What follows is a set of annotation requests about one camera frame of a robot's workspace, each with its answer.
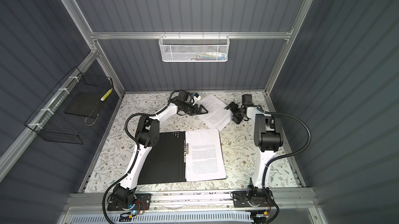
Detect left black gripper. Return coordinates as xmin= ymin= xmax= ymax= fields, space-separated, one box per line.
xmin=183 ymin=104 xmax=208 ymax=116

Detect printed paper sheet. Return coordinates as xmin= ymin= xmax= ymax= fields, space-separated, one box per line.
xmin=185 ymin=129 xmax=227 ymax=181
xmin=199 ymin=95 xmax=232 ymax=130

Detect red folder black inside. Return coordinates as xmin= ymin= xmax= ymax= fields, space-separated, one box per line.
xmin=136 ymin=131 xmax=227 ymax=185

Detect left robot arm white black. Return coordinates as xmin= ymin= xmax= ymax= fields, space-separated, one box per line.
xmin=102 ymin=89 xmax=208 ymax=213

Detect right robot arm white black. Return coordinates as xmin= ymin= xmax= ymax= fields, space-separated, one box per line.
xmin=225 ymin=94 xmax=283 ymax=207

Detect pens in white basket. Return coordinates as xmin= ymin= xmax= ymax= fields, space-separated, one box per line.
xmin=185 ymin=51 xmax=228 ymax=61

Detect yellow green marker pen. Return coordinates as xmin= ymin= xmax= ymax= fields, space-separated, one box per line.
xmin=100 ymin=88 xmax=113 ymax=101

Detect black pad in basket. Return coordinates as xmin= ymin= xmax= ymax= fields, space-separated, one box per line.
xmin=64 ymin=93 xmax=105 ymax=118

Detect white wire mesh basket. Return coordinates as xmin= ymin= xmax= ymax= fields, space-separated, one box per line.
xmin=159 ymin=36 xmax=230 ymax=62

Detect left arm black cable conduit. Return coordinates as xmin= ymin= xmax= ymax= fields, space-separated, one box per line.
xmin=102 ymin=90 xmax=181 ymax=224

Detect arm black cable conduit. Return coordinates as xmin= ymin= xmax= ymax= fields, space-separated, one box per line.
xmin=102 ymin=90 xmax=181 ymax=224
xmin=249 ymin=105 xmax=312 ymax=224

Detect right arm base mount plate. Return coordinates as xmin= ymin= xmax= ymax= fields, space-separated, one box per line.
xmin=230 ymin=191 xmax=274 ymax=208

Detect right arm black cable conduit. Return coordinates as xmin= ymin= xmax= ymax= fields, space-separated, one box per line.
xmin=249 ymin=105 xmax=312 ymax=224

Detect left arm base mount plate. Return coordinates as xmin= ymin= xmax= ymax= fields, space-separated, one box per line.
xmin=106 ymin=193 xmax=152 ymax=211

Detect black wire mesh basket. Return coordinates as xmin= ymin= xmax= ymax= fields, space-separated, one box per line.
xmin=25 ymin=68 xmax=114 ymax=145

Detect aluminium front rail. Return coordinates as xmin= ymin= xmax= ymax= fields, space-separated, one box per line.
xmin=61 ymin=188 xmax=319 ymax=215

